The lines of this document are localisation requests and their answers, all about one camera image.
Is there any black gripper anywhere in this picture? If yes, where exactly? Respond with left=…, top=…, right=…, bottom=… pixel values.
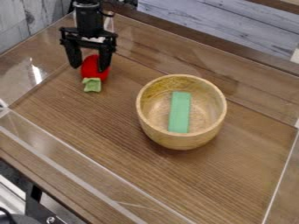
left=60, top=0, right=118, bottom=72

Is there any red plush radish toy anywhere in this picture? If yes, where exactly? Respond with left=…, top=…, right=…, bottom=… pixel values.
left=80, top=54, right=110, bottom=93

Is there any wooden bowl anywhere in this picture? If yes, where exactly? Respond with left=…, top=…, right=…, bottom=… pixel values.
left=135, top=74, right=229, bottom=151

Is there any green rectangular block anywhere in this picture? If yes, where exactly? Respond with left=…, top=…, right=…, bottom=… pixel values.
left=169, top=91, right=193, bottom=133

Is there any clear acrylic corner bracket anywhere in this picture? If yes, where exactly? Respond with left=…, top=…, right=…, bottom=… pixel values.
left=74, top=12, right=111, bottom=37

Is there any clear acrylic tray wall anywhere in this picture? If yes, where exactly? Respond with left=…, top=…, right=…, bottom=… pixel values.
left=0, top=100, right=195, bottom=224

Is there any black table clamp bracket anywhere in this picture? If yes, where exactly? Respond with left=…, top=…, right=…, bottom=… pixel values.
left=24, top=185, right=76, bottom=224

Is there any black cable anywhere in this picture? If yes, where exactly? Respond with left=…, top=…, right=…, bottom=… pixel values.
left=0, top=206, right=16, bottom=224

